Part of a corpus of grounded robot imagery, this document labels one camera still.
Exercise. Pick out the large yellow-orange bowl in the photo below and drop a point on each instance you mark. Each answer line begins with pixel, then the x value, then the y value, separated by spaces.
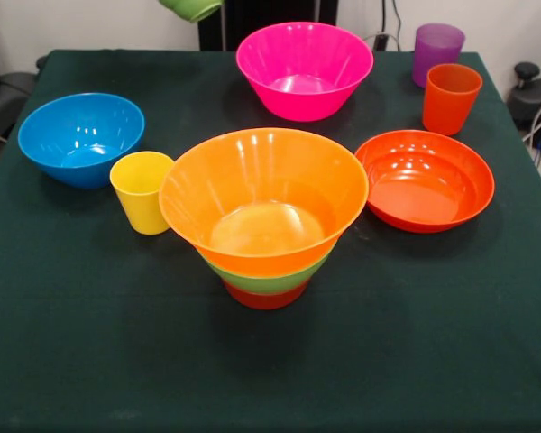
pixel 261 189

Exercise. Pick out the large green bowl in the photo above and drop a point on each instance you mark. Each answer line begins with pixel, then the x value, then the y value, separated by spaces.
pixel 261 282

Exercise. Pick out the small orange bowl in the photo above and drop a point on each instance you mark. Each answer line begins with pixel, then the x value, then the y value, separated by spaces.
pixel 263 300

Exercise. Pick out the wide shallow orange bowl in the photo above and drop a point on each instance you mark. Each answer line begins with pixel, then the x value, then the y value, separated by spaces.
pixel 415 189

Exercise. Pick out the large pink bowl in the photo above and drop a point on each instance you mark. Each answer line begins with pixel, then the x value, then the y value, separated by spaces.
pixel 304 58

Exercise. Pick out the small green ribbed bowl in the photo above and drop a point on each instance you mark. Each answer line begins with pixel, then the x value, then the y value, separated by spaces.
pixel 194 8

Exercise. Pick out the yellow cup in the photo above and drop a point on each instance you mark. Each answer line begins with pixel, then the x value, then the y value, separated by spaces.
pixel 135 194

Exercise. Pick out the dark green tablecloth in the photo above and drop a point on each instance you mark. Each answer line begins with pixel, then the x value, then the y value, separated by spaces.
pixel 252 361

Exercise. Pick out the blue bowl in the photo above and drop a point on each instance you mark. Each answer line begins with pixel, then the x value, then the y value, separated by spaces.
pixel 81 135

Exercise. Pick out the black power adapter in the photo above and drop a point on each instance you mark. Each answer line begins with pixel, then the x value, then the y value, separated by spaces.
pixel 380 42

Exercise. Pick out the orange cup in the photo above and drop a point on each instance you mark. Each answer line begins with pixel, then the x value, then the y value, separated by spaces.
pixel 451 104

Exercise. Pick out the purple cup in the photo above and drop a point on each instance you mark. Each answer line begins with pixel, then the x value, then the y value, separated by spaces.
pixel 437 49

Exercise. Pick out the small black knob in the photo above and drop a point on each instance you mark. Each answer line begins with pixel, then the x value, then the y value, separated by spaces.
pixel 41 62

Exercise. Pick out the black rounded base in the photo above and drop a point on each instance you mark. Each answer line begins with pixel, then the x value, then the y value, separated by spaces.
pixel 523 104

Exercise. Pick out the dark grey chair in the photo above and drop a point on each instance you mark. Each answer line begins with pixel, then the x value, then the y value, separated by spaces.
pixel 4 104

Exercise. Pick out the black clamp knob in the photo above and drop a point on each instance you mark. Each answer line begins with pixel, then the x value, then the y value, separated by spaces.
pixel 526 70

